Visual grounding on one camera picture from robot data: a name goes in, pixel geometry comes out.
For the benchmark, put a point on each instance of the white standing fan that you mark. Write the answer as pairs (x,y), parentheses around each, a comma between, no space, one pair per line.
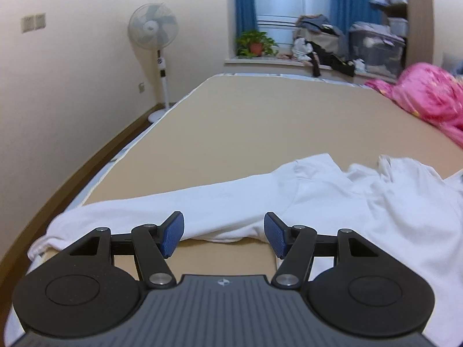
(153,27)

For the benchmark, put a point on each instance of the wall socket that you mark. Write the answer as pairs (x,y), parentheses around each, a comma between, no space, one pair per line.
(141,87)

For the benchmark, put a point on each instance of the white hoodie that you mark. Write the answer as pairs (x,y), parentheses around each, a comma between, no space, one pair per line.
(361,202)

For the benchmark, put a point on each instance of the black garment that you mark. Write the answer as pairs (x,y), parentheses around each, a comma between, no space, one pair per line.
(336,63)

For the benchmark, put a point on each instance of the wooden wardrobe panel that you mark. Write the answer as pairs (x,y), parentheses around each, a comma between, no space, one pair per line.
(419,18)

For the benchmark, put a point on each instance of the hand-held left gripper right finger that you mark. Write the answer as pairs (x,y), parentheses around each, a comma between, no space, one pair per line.
(275,233)

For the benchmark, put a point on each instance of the wall switch plate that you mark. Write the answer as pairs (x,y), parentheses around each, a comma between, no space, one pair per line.
(33,22)

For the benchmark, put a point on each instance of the pink quilt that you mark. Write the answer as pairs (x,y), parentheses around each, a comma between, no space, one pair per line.
(427,90)

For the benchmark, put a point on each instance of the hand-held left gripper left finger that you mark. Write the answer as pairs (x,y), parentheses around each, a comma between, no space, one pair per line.
(173,233)

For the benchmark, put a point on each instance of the blue curtain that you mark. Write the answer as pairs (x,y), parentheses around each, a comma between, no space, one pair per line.
(245,3)
(356,0)

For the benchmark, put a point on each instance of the pile of clothes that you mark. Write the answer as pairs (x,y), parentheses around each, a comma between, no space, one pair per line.
(318,29)

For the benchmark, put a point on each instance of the potted green plant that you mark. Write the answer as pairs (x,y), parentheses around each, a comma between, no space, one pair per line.
(256,41)

